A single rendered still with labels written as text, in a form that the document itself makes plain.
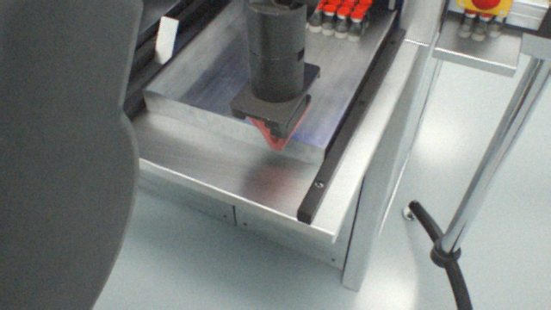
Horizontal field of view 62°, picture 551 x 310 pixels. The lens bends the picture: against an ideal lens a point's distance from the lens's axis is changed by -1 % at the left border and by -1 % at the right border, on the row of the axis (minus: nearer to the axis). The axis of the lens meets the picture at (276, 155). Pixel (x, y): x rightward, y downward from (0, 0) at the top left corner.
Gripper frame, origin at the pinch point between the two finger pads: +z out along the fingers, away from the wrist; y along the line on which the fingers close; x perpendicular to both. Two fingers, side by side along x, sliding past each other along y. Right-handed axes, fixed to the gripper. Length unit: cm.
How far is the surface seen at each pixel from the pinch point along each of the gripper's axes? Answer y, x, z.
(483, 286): 50, -46, 91
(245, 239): 34, 28, 91
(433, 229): 54, -26, 78
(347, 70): 20.4, -2.1, 2.4
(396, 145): 32.1, -11.0, 26.3
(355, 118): 8.9, -7.2, 0.6
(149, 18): 19.6, 33.7, 2.4
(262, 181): -4.3, -0.1, 2.5
